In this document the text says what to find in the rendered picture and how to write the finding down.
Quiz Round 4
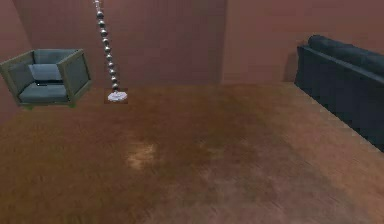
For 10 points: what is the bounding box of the grey cushion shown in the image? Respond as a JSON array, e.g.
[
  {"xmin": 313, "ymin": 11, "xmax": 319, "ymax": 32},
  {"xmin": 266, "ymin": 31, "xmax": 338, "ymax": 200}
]
[{"xmin": 28, "ymin": 63, "xmax": 63, "ymax": 82}]

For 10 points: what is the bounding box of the dark blue sofa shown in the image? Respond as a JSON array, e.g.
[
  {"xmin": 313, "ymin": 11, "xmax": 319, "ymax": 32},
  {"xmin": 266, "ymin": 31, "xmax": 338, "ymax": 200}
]
[{"xmin": 294, "ymin": 34, "xmax": 384, "ymax": 153}]

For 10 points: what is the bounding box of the grey armchair with green frame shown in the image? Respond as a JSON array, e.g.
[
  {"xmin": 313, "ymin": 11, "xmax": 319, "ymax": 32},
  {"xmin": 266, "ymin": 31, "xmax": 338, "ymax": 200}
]
[{"xmin": 0, "ymin": 48, "xmax": 93, "ymax": 109}]

